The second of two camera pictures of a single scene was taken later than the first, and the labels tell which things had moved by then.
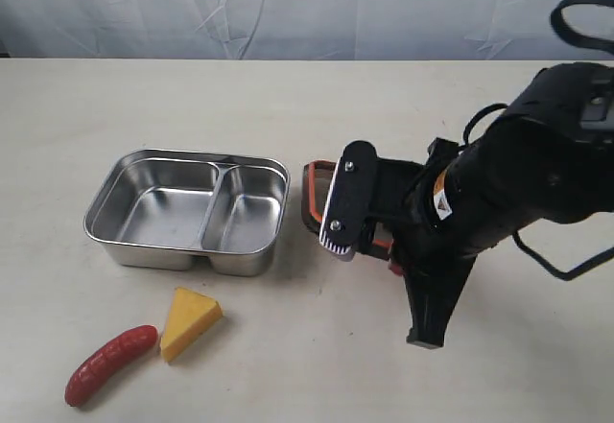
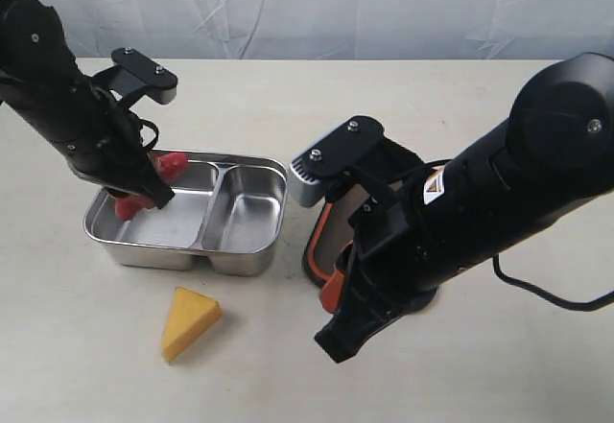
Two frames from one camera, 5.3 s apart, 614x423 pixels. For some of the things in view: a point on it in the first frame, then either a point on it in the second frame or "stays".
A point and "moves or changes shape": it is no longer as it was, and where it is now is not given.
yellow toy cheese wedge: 189,315 stays
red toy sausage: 124,349 to 172,165
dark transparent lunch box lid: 317,176 moves or changes shape
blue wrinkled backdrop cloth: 314,11 stays
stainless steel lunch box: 161,209 stays
